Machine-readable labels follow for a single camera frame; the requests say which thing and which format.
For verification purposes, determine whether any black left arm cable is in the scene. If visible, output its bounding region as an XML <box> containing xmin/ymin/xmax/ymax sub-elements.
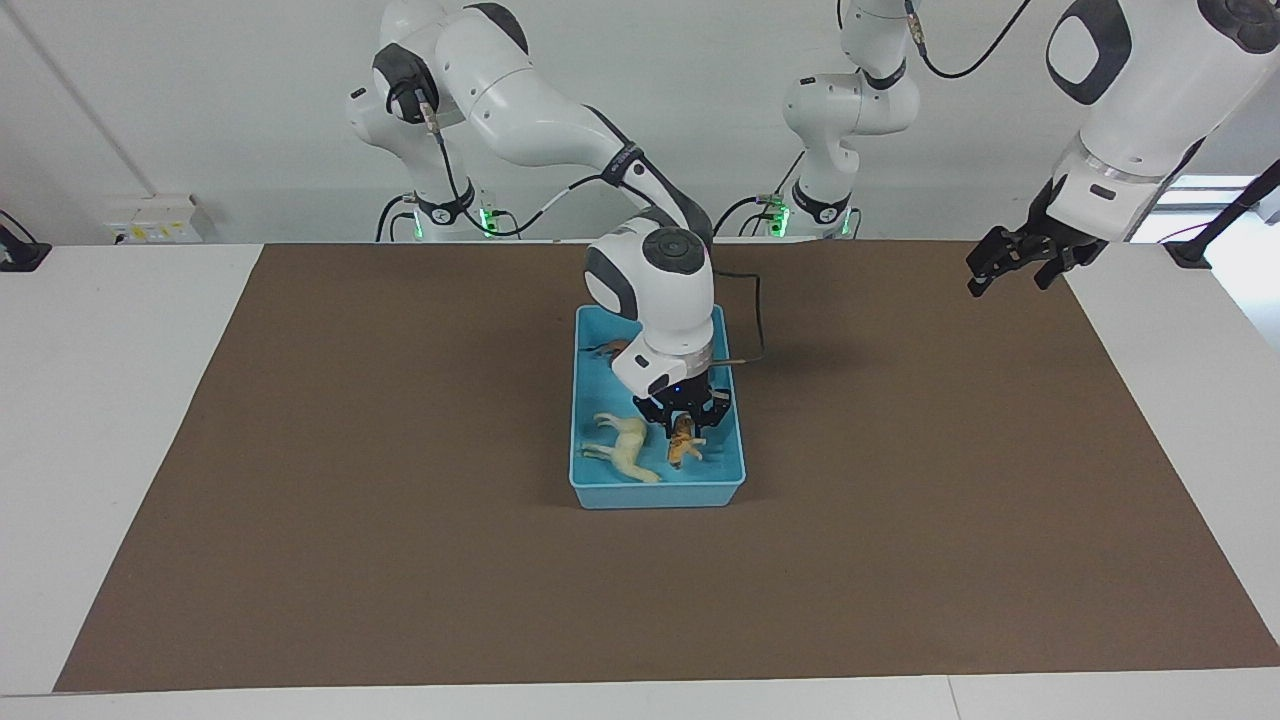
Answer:
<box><xmin>905</xmin><ymin>0</ymin><xmax>1036</xmax><ymax>81</ymax></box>

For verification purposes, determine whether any white wall outlet box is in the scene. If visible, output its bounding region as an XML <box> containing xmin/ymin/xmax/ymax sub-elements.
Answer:
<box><xmin>105</xmin><ymin>193</ymin><xmax>206</xmax><ymax>246</ymax></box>

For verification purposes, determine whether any black left base cable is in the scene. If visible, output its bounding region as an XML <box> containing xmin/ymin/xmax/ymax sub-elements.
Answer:
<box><xmin>712</xmin><ymin>150</ymin><xmax>806</xmax><ymax>239</ymax></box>

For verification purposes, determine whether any orange striped tiger toy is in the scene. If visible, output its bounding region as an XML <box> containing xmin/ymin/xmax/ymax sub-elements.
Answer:
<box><xmin>667</xmin><ymin>415</ymin><xmax>706</xmax><ymax>471</ymax></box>

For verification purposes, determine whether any brown table mat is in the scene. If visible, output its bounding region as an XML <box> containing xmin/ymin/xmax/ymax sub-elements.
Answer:
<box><xmin>52</xmin><ymin>238</ymin><xmax>1280</xmax><ymax>694</ymax></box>

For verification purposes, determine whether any black right base cable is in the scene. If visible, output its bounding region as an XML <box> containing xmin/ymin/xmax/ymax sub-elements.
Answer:
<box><xmin>375</xmin><ymin>193</ymin><xmax>523</xmax><ymax>243</ymax></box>

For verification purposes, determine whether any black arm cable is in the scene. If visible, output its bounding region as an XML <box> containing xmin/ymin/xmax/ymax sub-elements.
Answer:
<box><xmin>405</xmin><ymin>80</ymin><xmax>767</xmax><ymax>363</ymax></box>
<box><xmin>905</xmin><ymin>0</ymin><xmax>1036</xmax><ymax>81</ymax></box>

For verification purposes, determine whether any black camera stand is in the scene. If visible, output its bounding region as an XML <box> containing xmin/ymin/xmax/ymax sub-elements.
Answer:
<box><xmin>1165</xmin><ymin>160</ymin><xmax>1280</xmax><ymax>271</ymax></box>

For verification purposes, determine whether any black table clamp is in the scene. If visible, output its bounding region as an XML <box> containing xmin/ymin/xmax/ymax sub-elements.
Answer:
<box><xmin>0</xmin><ymin>210</ymin><xmax>53</xmax><ymax>273</ymax></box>

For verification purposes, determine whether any light blue storage box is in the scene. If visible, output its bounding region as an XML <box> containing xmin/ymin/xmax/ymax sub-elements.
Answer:
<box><xmin>568</xmin><ymin>304</ymin><xmax>748</xmax><ymax>511</ymax></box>

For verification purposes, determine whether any cream horse toy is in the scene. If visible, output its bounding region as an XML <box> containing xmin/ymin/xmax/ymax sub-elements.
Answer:
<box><xmin>580</xmin><ymin>412</ymin><xmax>663</xmax><ymax>485</ymax></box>

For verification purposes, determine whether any black base cable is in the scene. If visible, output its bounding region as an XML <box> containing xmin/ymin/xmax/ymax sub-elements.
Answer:
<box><xmin>375</xmin><ymin>193</ymin><xmax>523</xmax><ymax>243</ymax></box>
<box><xmin>712</xmin><ymin>150</ymin><xmax>806</xmax><ymax>239</ymax></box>

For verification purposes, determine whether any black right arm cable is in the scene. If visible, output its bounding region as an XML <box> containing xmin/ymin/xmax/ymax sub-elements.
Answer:
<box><xmin>405</xmin><ymin>80</ymin><xmax>767</xmax><ymax>363</ymax></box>

